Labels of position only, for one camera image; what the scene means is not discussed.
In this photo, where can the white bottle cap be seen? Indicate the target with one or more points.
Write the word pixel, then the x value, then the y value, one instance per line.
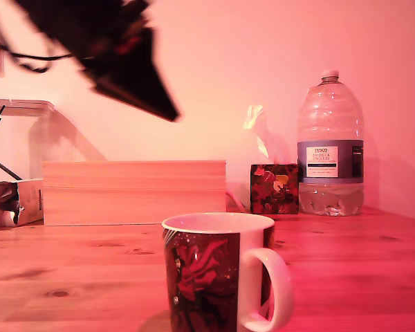
pixel 329 73

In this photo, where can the large clear water bottle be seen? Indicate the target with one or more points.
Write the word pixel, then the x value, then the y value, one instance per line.
pixel 330 114

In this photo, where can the black straw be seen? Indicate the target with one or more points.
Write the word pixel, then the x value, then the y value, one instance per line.
pixel 8 170

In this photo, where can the white tissue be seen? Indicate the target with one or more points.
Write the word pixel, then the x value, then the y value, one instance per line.
pixel 263 135

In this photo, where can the white mug with dark print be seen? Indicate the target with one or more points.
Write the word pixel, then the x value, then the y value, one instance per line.
pixel 200 276

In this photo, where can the grey carton box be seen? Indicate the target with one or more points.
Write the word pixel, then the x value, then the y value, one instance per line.
pixel 27 200

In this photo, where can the pale wooden box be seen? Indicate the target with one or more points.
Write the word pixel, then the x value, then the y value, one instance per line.
pixel 135 193

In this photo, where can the dark floral tissue box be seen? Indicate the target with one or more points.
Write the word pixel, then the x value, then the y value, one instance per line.
pixel 275 188

